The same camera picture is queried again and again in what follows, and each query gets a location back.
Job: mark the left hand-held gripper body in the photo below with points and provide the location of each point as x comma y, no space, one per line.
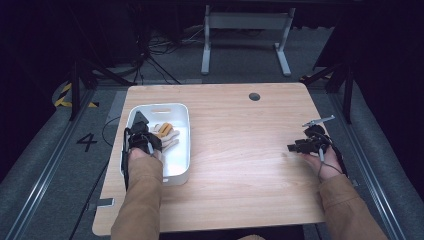
140,135

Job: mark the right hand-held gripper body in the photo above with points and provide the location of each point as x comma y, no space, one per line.
315,140

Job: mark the white plastic bin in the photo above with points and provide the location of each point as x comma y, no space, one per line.
176,160

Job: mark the person's left hand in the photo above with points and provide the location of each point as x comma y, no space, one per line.
143,155

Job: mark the person's right hand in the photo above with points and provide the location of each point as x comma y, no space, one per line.
328,165

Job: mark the black metal stand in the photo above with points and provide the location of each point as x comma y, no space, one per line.
78,86
346,86

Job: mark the grey floor tape strip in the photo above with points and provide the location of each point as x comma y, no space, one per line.
101,203

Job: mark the yellow black floor tape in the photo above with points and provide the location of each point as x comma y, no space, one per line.
63,96

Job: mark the person's knee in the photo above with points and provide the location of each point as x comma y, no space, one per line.
251,237

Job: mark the white metal desk frame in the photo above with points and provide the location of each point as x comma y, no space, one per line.
246,23

